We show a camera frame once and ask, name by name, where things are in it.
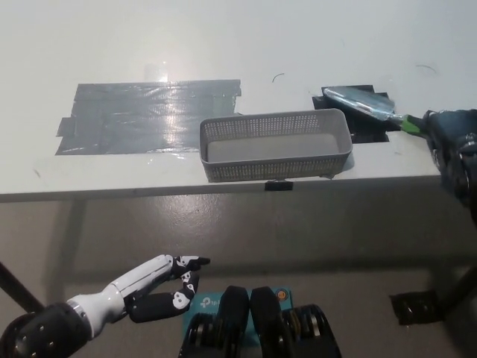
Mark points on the black floor tape patch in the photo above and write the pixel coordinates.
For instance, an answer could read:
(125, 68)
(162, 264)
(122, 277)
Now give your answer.
(415, 307)

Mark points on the grey perforated plastic basket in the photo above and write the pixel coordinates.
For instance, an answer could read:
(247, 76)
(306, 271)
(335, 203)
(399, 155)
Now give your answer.
(272, 153)

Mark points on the teal box with black feet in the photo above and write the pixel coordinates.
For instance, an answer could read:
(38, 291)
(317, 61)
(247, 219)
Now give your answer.
(264, 317)

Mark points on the black diagonal table leg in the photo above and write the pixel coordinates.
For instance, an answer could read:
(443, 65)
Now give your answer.
(18, 287)
(460, 291)

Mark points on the large grey duct tape patch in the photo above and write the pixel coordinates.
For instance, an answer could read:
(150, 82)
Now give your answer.
(134, 119)

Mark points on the small black tape strip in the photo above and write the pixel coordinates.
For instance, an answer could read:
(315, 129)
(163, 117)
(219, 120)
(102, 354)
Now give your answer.
(279, 185)

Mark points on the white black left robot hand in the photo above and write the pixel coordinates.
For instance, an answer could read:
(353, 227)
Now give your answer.
(123, 287)

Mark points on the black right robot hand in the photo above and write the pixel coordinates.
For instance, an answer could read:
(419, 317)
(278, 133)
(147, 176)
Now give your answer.
(451, 123)

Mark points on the teal tp-link box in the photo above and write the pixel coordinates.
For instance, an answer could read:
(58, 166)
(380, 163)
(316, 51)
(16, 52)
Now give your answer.
(203, 304)

